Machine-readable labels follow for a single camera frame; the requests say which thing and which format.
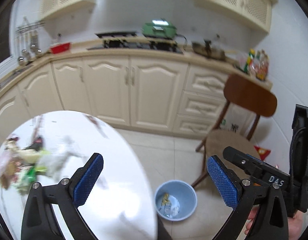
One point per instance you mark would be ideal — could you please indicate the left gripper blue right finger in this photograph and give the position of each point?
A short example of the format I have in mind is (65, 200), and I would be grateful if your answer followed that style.
(225, 180)

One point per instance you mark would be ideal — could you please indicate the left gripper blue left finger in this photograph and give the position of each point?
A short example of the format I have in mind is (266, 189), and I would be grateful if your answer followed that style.
(84, 179)

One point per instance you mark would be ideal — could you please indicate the green snack wrapper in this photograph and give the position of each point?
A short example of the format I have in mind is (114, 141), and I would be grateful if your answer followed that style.
(25, 178)

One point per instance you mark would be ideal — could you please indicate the black gold snack wrapper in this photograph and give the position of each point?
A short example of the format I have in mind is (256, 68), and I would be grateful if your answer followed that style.
(37, 145)

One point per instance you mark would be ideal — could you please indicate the green white milk carton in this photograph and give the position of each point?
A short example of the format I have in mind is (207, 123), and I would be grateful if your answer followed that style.
(169, 206)

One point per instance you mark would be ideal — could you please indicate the brown round food scrap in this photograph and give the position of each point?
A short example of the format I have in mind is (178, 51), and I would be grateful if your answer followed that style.
(7, 175)

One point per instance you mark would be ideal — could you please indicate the clear plastic bag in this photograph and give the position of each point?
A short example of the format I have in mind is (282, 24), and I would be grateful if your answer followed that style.
(5, 158)

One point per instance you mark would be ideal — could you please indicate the blue trash bin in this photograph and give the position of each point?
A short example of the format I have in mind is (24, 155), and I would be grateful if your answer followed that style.
(183, 192)

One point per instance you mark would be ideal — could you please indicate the person's right hand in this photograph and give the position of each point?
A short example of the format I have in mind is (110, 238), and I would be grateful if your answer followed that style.
(271, 222)

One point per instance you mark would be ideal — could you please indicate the round white marble table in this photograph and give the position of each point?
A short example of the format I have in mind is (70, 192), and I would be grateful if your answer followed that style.
(120, 205)

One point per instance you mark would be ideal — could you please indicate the red packet on floor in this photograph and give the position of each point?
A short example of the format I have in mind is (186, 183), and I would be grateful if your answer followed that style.
(262, 152)

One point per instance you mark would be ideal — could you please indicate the white shopping bag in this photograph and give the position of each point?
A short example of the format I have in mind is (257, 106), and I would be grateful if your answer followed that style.
(238, 120)

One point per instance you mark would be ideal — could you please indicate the wooden chair with beige seat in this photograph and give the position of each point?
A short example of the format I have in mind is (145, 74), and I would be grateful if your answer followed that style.
(248, 95)

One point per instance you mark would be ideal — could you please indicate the cream lower cabinets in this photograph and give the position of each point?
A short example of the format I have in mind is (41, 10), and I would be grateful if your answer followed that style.
(141, 90)

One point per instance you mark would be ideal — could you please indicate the condiment bottles group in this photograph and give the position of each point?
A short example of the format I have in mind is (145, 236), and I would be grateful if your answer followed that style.
(254, 63)

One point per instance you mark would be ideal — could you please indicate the red plastic basin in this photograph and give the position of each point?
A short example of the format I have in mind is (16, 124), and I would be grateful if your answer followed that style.
(60, 48)

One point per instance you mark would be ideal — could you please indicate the wok pan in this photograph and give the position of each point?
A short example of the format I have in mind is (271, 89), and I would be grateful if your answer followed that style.
(210, 52)

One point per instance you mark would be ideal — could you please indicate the hanging utensil rack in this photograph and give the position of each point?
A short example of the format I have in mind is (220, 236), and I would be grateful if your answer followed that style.
(27, 35)

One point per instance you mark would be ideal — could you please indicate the green electric cooker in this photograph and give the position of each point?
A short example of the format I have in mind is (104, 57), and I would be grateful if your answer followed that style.
(159, 29)

